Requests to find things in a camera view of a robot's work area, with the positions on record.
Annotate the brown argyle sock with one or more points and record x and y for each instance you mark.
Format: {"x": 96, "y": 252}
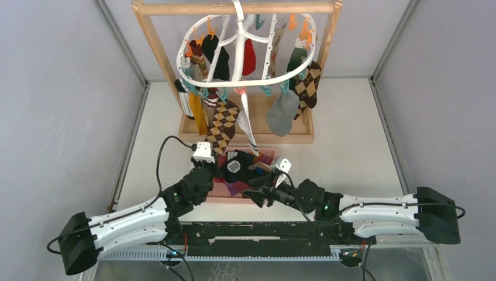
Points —
{"x": 222, "y": 128}

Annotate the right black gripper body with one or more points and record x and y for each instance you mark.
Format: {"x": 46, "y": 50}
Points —
{"x": 283, "y": 193}

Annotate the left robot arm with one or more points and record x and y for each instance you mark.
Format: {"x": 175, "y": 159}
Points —
{"x": 85, "y": 240}

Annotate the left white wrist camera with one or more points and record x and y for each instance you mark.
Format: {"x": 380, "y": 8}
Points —
{"x": 203, "y": 152}

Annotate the white oval clip hanger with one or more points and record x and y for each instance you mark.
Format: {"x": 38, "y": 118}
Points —
{"x": 240, "y": 50}

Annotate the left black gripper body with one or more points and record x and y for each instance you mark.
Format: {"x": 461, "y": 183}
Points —
{"x": 211, "y": 166}

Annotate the black ribbed sock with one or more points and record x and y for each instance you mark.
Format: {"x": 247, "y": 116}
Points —
{"x": 238, "y": 170}

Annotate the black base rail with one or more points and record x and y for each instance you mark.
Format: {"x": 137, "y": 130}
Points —
{"x": 264, "y": 239}

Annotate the white green sock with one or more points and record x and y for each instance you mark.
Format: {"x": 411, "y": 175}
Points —
{"x": 298, "y": 55}

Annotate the pink perforated plastic basket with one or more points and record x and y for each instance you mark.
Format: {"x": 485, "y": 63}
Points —
{"x": 221, "y": 193}

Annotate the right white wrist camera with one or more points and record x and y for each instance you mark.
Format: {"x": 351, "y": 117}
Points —
{"x": 281, "y": 166}

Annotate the grey sock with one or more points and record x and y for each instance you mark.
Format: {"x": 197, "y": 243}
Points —
{"x": 280, "y": 116}

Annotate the red sock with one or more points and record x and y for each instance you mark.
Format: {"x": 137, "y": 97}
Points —
{"x": 249, "y": 60}

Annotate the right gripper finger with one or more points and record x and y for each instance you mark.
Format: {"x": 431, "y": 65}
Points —
{"x": 264, "y": 181}
{"x": 260, "y": 196}

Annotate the wooden hanger rack frame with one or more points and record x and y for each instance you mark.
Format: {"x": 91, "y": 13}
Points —
{"x": 304, "y": 131}

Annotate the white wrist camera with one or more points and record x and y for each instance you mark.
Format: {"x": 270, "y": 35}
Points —
{"x": 203, "y": 152}
{"x": 281, "y": 166}

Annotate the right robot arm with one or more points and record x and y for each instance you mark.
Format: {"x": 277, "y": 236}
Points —
{"x": 426, "y": 212}

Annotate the mustard yellow sock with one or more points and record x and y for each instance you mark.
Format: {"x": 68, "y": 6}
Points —
{"x": 198, "y": 113}

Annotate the white brown sock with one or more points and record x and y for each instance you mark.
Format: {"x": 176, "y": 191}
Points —
{"x": 184, "y": 95}

